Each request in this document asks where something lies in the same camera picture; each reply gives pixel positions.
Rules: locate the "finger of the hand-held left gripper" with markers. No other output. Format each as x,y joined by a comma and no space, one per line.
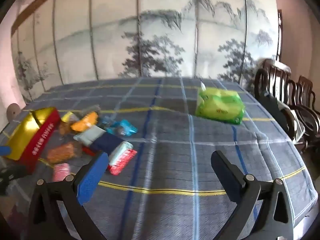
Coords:
15,171
4,151

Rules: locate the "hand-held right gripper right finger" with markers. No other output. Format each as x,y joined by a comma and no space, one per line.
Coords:
225,173

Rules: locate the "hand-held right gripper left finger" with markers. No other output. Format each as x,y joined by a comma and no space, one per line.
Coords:
92,177

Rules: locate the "red candy packet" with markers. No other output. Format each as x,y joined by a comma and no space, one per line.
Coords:
122,167

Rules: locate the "pink snack packet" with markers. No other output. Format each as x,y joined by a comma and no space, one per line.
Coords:
61,172

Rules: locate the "fried twist snack bag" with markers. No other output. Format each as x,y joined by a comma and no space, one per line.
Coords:
66,128
63,153

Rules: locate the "red and gold tin box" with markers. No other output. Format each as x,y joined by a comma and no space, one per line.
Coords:
45,135

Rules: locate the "pale green snack packet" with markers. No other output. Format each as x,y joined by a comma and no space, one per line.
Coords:
91,133

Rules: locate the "orange snack packet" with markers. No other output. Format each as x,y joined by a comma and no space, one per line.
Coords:
86,121

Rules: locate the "yellow snack packet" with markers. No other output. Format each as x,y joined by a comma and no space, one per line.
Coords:
67,117

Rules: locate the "round beige object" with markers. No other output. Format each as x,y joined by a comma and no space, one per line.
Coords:
13,111

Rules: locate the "blue plaid tablecloth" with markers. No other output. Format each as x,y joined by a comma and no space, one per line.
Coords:
175,155

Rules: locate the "green tissue pack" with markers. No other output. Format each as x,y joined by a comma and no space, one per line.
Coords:
220,105

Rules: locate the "dark cloth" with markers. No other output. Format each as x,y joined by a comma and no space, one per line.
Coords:
275,110

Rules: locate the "white cloth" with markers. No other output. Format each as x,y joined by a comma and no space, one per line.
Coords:
298,130

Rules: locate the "dark wooden chair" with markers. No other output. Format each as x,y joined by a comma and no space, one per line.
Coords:
275,75
303,85

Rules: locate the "painted folding screen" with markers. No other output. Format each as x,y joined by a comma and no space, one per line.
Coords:
100,42

